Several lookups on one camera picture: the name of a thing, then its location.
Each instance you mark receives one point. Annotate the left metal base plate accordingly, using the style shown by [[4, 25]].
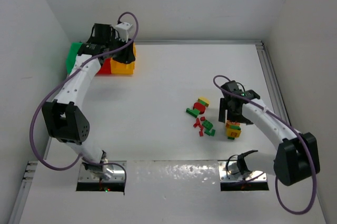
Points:
[[95, 173]]

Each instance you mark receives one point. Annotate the green 2x2 lego brick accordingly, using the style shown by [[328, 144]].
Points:
[[207, 125]]

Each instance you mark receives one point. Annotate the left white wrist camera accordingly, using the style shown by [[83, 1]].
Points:
[[123, 30]]

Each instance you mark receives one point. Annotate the green square lego brick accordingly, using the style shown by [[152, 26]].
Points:
[[204, 103]]

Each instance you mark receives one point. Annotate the green L-shaped lego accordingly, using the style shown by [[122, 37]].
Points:
[[193, 112]]

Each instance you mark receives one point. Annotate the small green lego plate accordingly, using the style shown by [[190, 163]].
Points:
[[210, 132]]

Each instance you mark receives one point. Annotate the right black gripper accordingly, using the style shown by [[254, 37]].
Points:
[[234, 115]]

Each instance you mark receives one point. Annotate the red plastic bin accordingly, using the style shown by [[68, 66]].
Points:
[[105, 68]]

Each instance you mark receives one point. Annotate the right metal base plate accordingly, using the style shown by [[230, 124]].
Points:
[[229, 173]]

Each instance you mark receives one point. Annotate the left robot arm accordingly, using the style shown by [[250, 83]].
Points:
[[63, 116]]

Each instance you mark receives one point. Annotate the green plastic bin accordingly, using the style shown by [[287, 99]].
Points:
[[71, 57]]

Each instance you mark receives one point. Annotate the metal base plate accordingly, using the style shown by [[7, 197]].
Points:
[[95, 173], [229, 173]]

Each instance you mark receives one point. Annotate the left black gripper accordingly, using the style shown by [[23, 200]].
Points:
[[126, 54]]

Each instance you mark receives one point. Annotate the red round lego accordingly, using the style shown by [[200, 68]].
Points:
[[199, 107]]

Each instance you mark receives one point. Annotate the yellow plastic bin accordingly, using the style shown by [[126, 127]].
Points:
[[123, 68]]

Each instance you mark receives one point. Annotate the pale yellow curved lego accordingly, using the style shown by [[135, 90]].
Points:
[[204, 99]]

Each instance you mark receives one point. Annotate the small red lego piece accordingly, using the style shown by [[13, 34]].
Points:
[[201, 131]]

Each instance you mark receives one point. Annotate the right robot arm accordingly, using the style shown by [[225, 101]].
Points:
[[297, 156]]

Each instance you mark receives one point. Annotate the yellow butterfly round lego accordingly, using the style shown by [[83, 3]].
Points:
[[231, 124]]

